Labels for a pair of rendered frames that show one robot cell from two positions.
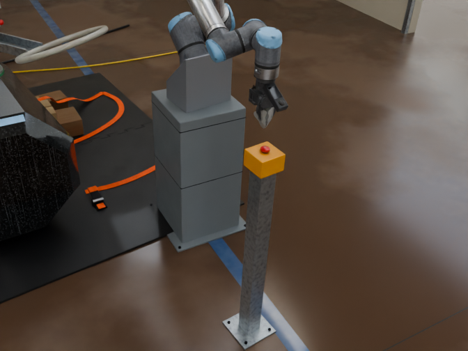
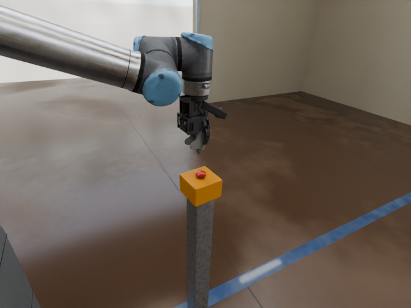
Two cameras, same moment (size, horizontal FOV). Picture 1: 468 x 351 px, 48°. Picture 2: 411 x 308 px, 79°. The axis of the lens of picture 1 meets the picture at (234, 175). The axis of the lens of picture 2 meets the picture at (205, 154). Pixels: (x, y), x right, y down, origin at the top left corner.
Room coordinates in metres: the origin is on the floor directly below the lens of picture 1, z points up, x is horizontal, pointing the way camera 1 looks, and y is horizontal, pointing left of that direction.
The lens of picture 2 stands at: (1.73, 0.67, 1.60)
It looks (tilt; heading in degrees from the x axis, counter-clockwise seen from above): 28 degrees down; 272
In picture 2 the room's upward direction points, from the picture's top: 2 degrees clockwise
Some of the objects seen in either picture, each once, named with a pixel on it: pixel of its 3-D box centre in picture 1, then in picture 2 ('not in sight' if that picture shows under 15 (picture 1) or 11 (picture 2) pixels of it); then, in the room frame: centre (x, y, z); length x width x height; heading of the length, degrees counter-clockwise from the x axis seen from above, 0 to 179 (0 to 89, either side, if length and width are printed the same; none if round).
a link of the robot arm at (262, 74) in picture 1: (265, 70); (197, 87); (1.79, -0.10, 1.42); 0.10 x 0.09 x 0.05; 126
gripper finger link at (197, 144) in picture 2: (258, 116); (197, 144); (1.79, -0.08, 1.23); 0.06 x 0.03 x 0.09; 36
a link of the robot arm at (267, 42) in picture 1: (267, 47); (196, 56); (1.80, -0.10, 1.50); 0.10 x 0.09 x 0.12; 19
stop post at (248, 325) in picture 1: (255, 250); (198, 271); (1.78, -0.12, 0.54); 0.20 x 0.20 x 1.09; 37
